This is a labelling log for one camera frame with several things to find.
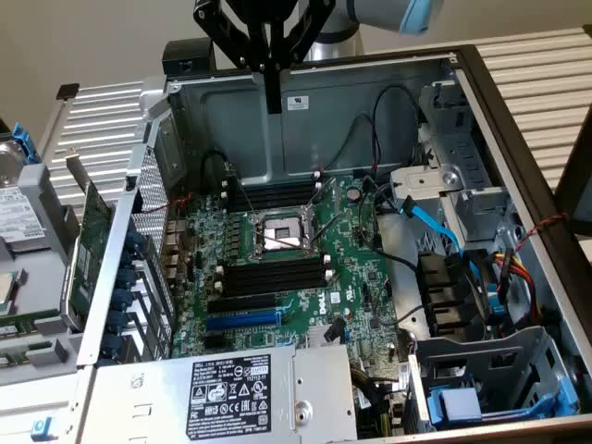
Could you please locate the silver power supply unit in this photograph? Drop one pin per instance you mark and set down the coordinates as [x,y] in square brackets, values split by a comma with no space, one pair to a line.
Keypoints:
[157,398]

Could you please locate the blue expansion slot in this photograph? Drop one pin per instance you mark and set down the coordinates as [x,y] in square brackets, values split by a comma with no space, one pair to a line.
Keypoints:
[240,320]

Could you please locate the silver disk bay cage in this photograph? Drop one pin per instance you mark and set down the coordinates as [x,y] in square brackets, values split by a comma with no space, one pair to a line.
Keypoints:
[462,157]

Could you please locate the dark brown frame bar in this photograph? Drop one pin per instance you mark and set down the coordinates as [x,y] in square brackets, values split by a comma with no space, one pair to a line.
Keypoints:
[575,166]

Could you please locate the grey disk bay with carrier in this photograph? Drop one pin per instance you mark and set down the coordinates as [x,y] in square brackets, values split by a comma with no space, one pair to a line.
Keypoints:
[499,356]

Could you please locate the green graphics card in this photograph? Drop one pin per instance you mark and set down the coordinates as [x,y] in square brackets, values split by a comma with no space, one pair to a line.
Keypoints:
[90,250]

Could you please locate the grey parts rack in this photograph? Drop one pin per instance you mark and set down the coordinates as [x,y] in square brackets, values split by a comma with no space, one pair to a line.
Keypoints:
[41,277]

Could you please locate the labelled green RAM stick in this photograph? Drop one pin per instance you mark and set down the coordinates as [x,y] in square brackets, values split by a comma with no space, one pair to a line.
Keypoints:
[18,331]

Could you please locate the silver CPU socket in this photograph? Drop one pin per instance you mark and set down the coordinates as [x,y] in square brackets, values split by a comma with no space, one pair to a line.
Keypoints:
[282,231]

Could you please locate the silver hard disk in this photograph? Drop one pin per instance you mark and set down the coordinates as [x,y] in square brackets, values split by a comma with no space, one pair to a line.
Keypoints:
[18,213]

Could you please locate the silver chipset heatsink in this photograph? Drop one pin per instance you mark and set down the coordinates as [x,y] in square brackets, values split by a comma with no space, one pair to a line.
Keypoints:
[316,337]

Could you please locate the open grey PC case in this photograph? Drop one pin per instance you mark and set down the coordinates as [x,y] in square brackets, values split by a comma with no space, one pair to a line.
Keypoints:
[240,125]

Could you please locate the black box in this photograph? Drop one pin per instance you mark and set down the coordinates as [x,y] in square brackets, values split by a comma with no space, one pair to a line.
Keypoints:
[185,57]

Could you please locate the short black expansion slot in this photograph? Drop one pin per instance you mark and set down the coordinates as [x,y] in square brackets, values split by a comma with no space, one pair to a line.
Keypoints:
[215,341]

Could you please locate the blue card retention clip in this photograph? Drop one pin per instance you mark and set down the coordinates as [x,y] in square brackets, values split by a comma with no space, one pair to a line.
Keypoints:
[127,278]
[117,321]
[122,299]
[135,241]
[112,344]

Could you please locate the thin locking lever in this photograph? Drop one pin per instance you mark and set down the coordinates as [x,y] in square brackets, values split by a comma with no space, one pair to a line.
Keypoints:
[328,227]
[242,194]

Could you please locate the green Dell motherboard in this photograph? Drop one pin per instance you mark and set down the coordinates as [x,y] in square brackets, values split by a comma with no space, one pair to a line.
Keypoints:
[361,277]

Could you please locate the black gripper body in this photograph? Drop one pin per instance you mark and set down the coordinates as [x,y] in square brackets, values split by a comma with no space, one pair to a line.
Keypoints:
[268,10]

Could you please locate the small blue latch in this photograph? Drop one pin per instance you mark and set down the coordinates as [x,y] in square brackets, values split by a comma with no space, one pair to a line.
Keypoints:
[42,429]

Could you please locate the silver CPU chip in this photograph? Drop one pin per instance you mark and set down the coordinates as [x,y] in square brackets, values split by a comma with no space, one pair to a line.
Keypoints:
[9,291]

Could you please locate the blue disk bracket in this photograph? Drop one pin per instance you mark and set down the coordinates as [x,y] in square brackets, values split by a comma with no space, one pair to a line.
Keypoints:
[25,141]

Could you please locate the round coin battery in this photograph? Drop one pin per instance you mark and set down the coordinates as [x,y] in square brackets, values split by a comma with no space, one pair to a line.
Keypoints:
[354,193]

